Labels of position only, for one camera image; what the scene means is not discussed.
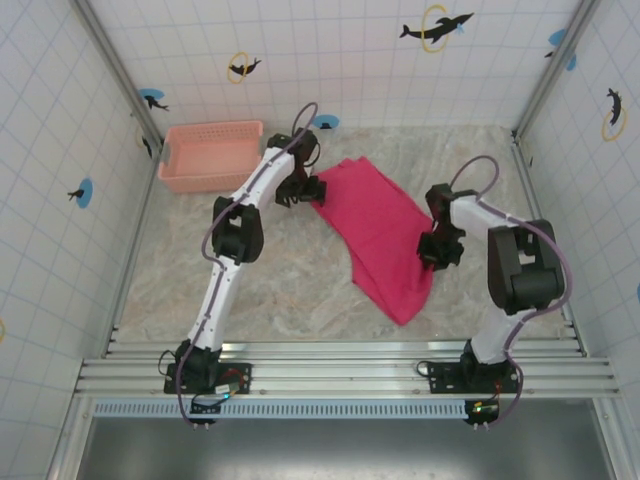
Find pink long pants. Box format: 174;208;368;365
310;155;436;328

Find pink plastic basket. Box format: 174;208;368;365
157;119;265;195

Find grey metal lower panel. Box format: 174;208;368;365
74;418;619;480

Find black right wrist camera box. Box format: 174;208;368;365
439;245;466;272

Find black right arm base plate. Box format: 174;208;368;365
427;360;522;396

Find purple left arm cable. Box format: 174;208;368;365
177;102;321;429

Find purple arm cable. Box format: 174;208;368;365
177;102;321;429
451;155;572;429

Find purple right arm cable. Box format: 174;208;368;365
451;155;572;429

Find aluminium rail beam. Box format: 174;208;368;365
74;341;622;400

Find white slotted cable duct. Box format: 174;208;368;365
92;399;474;420

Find aluminium corner post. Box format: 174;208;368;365
73;0;165;147
513;0;600;139

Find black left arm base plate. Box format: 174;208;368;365
163;360;254;397

